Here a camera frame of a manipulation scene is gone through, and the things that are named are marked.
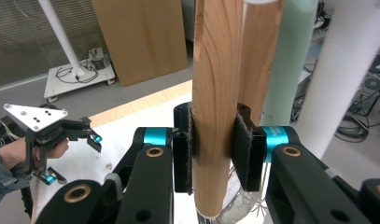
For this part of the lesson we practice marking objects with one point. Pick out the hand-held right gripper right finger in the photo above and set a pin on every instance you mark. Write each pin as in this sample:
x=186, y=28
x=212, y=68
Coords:
x=253, y=161

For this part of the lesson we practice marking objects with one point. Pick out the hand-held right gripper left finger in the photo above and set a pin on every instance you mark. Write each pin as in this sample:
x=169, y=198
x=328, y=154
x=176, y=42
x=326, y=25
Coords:
x=182, y=155

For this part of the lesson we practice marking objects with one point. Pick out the white utensil stand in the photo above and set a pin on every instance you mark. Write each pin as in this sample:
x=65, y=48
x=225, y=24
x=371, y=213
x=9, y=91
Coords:
x=343, y=77

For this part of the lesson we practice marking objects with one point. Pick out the white foam mat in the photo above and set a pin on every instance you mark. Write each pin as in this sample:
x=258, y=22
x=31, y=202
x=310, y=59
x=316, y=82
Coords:
x=122, y=137

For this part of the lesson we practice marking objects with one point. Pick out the white wheeled pole stand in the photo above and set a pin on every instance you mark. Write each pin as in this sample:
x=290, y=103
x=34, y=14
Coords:
x=78, y=81

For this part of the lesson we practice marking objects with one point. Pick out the brown cardboard sheet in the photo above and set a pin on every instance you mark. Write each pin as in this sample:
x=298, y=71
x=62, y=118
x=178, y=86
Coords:
x=141, y=40

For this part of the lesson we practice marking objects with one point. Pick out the black computer tower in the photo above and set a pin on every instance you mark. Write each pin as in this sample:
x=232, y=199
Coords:
x=372, y=84

